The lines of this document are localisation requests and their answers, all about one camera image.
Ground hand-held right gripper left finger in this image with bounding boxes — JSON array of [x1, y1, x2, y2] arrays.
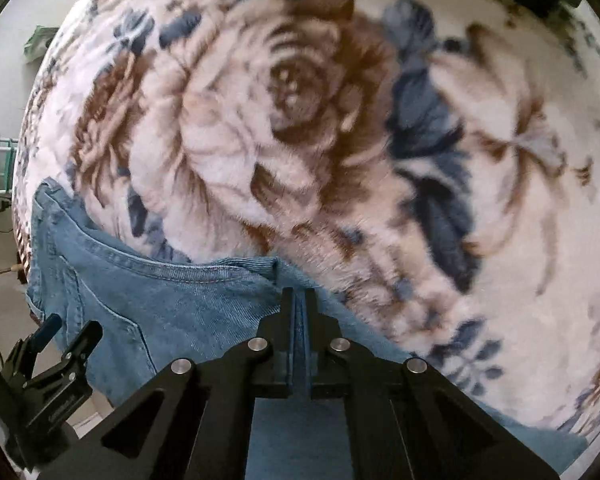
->
[[35, 287, 298, 480]]

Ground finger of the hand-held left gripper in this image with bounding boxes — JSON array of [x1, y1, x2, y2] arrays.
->
[[60, 320, 104, 363], [4, 312, 64, 369]]

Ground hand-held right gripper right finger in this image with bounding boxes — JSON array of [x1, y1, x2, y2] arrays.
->
[[300, 287, 563, 480]]

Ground blue jeans pants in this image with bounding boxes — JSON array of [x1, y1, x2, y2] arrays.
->
[[25, 177, 588, 480]]

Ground floral bed blanket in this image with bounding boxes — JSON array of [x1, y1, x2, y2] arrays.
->
[[12, 0, 600, 436]]

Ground green white package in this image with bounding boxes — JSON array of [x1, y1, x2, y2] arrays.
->
[[22, 25, 61, 64]]

